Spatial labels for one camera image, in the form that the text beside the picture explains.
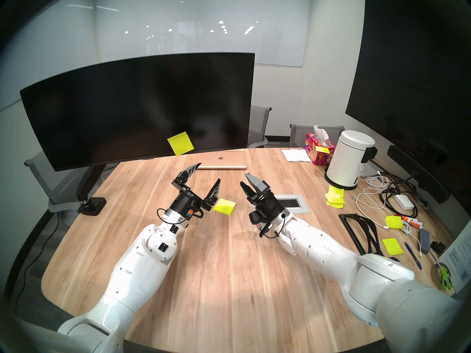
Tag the yellow sticky note pad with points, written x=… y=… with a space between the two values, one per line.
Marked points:
x=226 y=206

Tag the red white marker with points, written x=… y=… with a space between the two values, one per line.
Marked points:
x=411 y=222

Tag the black video sound bar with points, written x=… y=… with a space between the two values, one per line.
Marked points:
x=415 y=174

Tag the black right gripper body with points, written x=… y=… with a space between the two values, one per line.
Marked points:
x=268 y=207

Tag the crumpled yellow sticky note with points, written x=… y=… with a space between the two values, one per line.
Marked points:
x=393 y=222

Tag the single yellow sticky note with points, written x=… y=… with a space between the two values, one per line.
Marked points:
x=180 y=142

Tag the flat yellow sticky pad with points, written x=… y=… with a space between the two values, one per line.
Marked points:
x=392 y=246

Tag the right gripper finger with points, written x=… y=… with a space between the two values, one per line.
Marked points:
x=258 y=185
x=249 y=194

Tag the white paper napkin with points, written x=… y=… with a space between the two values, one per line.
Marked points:
x=296 y=155

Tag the blue pen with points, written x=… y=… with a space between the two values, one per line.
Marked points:
x=413 y=256

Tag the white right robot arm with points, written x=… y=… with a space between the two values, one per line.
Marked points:
x=331 y=253

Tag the clear tape roll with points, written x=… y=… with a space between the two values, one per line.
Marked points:
x=436 y=273

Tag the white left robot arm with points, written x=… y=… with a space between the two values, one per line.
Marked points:
x=140 y=275

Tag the white tissue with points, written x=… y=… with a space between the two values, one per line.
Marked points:
x=321 y=133

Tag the white power adapter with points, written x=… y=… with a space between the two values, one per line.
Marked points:
x=403 y=201

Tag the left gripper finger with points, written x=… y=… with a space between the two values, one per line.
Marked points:
x=186 y=175
x=213 y=194

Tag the glass wall whiteboard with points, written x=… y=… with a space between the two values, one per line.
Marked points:
x=176 y=25

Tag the curved black desktop monitor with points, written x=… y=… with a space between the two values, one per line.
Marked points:
x=136 y=109

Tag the rose gold closed laptop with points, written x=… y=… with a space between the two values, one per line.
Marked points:
x=220 y=160

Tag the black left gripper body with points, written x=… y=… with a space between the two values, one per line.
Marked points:
x=186 y=203

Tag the small black clip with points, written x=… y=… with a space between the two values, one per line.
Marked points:
x=438 y=246

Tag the grey table power outlet panel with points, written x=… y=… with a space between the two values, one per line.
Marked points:
x=298 y=205

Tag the white cylindrical bin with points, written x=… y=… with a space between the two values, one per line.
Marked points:
x=347 y=159

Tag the grey mesh office chair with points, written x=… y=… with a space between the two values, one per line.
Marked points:
x=259 y=124
x=303 y=132
x=55 y=192

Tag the colourful floral tissue box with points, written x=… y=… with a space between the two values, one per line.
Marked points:
x=320 y=157

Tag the pile of yellow sticky notes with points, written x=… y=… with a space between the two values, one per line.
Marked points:
x=335 y=197

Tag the small yellow sticky note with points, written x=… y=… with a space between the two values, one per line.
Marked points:
x=322 y=149

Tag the white printed paper sheet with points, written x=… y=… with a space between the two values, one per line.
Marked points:
x=460 y=256

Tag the large black wall television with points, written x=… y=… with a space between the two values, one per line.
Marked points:
x=404 y=80

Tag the grey whiteboard eraser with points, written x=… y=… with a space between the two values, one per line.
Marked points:
x=424 y=241

